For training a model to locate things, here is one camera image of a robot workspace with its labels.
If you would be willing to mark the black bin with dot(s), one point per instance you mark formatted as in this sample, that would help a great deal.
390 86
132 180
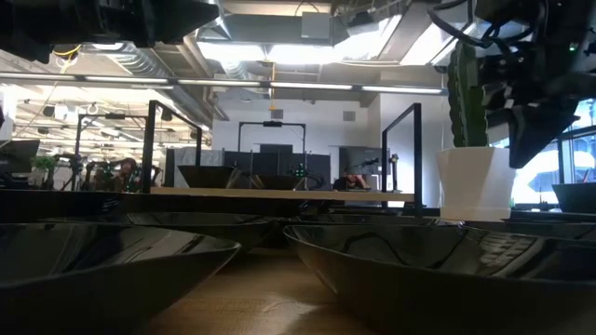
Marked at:
575 197

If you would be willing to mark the green office plant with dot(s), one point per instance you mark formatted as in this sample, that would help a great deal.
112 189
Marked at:
45 163

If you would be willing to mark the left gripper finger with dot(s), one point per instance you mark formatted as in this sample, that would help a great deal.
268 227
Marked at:
181 18

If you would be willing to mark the grey ceiling box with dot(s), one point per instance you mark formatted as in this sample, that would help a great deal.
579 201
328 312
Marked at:
316 25

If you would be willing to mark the silver spiral air duct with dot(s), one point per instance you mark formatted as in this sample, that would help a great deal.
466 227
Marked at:
139 60

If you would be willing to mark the white faceted plant pot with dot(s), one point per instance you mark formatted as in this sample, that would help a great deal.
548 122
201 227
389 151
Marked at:
475 181

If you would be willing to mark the dark window frame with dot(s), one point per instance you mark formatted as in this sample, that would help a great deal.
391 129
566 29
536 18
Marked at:
561 158

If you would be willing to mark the black background station frame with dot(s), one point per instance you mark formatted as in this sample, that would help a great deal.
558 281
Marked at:
112 116
272 124

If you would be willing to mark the dark computer monitor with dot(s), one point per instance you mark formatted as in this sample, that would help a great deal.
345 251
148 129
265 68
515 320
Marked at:
18 156

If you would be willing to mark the wooden shelf with black frame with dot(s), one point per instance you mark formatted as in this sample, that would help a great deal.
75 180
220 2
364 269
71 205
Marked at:
326 195

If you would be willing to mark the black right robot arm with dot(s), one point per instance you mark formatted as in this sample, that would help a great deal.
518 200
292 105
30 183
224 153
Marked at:
559 18

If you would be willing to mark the black wavy square mini plate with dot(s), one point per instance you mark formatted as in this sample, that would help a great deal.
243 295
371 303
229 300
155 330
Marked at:
209 177

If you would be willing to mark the linear ceiling light fixture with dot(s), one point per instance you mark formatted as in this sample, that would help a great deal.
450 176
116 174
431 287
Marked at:
307 85

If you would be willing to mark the green cactus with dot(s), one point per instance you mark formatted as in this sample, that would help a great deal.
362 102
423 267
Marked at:
465 116

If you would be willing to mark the silver rectangular air duct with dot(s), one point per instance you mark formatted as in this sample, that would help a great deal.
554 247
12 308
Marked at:
419 42

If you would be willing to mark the person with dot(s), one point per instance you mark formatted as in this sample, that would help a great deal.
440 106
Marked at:
128 172
354 182

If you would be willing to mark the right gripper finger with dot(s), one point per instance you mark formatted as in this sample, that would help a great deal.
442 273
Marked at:
531 135

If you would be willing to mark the dark partition panels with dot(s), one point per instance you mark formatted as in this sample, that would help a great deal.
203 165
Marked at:
274 158

